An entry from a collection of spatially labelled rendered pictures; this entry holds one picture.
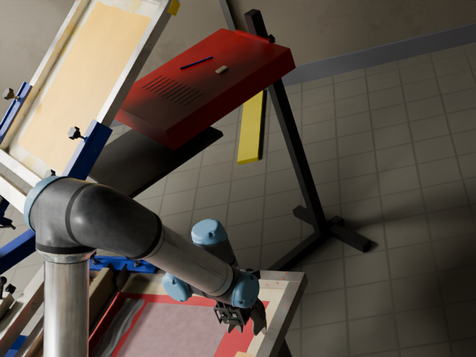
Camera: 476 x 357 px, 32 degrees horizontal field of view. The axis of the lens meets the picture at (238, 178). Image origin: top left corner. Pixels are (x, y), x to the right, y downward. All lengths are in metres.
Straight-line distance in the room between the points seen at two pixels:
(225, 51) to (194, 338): 1.42
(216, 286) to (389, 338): 1.85
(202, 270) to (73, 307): 0.26
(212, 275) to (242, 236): 2.52
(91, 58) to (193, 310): 1.09
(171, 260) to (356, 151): 3.02
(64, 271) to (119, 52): 1.49
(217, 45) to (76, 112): 0.75
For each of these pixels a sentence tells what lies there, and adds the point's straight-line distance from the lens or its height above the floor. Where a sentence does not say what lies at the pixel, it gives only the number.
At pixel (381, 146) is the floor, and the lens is 4.53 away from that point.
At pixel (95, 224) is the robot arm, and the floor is 1.74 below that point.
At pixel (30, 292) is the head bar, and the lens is 2.67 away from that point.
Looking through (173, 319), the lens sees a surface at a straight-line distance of 2.45.
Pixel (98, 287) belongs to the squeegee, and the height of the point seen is 1.06.
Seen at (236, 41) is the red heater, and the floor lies 1.10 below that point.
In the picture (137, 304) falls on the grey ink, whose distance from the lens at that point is 2.55.
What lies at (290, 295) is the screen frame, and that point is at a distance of 2.32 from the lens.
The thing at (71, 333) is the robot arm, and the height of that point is 1.54.
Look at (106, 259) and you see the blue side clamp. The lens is 2.70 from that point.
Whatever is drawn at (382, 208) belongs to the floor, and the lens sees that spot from 4.11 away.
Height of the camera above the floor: 2.54
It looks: 33 degrees down
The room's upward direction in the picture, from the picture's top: 21 degrees counter-clockwise
